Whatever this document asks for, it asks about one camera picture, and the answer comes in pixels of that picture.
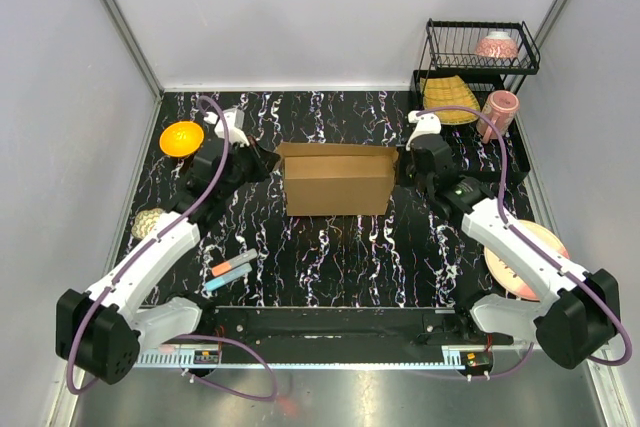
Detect pink round plate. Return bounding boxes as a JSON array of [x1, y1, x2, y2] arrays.
[[484, 220, 569, 302]]

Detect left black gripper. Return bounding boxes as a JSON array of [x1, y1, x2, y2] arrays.
[[220, 134, 281, 199]]

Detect pink patterned bowl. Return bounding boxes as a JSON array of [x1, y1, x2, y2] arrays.
[[474, 30, 519, 59]]

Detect black wire dish rack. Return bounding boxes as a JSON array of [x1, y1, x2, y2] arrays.
[[409, 19, 540, 186]]

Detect purple cable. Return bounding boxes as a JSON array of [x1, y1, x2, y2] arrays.
[[66, 95, 279, 401], [417, 105, 630, 381]]

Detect yellow woven plate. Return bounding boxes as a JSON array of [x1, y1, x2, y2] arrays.
[[420, 76, 480, 126]]

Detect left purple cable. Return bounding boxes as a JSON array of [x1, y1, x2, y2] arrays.
[[66, 95, 279, 401]]

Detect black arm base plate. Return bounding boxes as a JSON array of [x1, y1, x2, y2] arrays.
[[158, 305, 494, 366]]

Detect black marble table mat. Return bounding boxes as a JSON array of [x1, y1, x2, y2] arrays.
[[99, 90, 581, 309]]

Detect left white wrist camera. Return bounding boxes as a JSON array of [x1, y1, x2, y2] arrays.
[[204, 108, 249, 146]]

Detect pink mug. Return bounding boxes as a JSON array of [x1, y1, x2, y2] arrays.
[[477, 90, 520, 144]]

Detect orange bowl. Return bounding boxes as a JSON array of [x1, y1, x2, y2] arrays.
[[159, 121, 205, 158]]

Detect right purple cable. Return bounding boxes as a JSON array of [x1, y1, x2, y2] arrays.
[[417, 105, 630, 381]]

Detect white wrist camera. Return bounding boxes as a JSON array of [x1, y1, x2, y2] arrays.
[[405, 111, 441, 151], [204, 108, 249, 146]]

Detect brown cardboard box sheet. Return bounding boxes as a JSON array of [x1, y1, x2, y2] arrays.
[[277, 142, 399, 217]]

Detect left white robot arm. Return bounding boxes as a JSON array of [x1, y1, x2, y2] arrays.
[[55, 139, 280, 385]]

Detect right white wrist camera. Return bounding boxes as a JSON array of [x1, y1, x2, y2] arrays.
[[405, 111, 441, 151]]

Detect blue marker pen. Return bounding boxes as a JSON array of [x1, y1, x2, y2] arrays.
[[204, 263, 252, 292]]

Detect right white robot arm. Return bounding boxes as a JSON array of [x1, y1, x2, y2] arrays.
[[397, 134, 622, 369]]

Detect small floral patterned bowl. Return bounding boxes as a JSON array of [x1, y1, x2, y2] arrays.
[[131, 208, 164, 240]]

